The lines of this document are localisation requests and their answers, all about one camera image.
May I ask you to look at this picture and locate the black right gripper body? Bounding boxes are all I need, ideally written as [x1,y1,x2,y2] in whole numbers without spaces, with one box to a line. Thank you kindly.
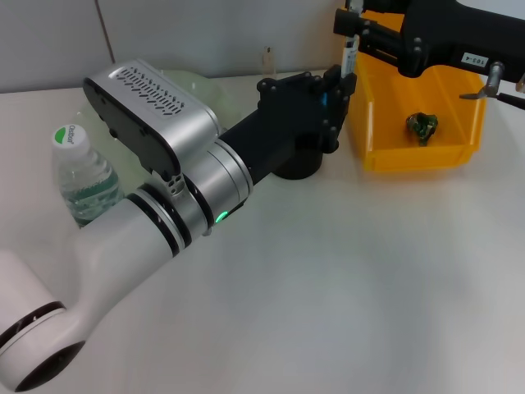
[399,0,525,84]

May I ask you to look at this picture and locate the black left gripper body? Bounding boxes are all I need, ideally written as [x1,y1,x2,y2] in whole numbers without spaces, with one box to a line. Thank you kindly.
[221,71,330,186]

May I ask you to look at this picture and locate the grey white pen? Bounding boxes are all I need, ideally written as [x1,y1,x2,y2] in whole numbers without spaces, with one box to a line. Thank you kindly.
[339,34,361,80]

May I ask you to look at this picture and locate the transparent plastic ruler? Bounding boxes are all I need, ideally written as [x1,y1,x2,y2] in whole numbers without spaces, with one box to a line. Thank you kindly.
[262,46,276,78]

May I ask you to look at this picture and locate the green plastic wrapper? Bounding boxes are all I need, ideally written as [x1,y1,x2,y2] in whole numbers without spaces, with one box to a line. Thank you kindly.
[404,111,440,146]

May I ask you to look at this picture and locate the clear bottle with green label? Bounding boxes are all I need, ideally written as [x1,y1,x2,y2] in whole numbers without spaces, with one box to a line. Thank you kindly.
[52,122,126,229]

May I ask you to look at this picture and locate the black mesh pen holder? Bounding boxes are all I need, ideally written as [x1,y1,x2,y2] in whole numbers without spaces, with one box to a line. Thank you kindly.
[272,141,326,181]

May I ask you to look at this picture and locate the translucent green fruit bowl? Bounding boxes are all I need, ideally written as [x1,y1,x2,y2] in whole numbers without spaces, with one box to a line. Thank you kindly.
[75,68,247,202]

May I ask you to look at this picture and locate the yellow plastic bin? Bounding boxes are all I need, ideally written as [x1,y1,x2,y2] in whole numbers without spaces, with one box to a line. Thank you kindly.
[346,10,490,174]

